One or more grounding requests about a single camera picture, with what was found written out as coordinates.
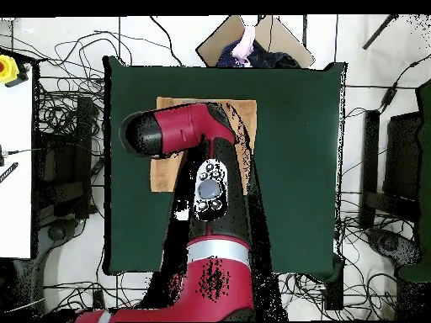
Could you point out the white desk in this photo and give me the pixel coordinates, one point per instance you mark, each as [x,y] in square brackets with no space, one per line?
[15,208]

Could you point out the brown cardboard box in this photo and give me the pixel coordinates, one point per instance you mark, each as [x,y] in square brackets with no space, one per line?
[215,43]

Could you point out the yellow emergency stop button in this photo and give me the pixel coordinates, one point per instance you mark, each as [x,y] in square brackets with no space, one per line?
[7,69]

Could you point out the black power adapter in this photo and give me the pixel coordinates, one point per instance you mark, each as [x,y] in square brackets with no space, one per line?
[388,97]

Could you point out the dark blue clothes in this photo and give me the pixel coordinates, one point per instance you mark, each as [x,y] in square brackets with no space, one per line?
[269,59]

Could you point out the dark green table cloth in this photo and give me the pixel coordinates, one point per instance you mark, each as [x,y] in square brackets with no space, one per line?
[296,151]

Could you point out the dark green fabric cover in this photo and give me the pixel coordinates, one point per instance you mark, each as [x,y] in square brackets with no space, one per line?
[425,168]

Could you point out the pink cloth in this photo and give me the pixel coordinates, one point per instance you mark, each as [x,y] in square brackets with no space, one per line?
[245,47]

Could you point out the black table leg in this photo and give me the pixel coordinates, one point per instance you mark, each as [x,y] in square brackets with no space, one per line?
[333,296]

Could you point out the tan terry towel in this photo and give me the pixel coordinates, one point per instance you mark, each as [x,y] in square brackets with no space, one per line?
[165,175]

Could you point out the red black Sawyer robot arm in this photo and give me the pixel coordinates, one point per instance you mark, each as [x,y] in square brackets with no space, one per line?
[181,124]

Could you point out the black rod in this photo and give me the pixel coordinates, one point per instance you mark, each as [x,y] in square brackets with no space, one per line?
[377,35]

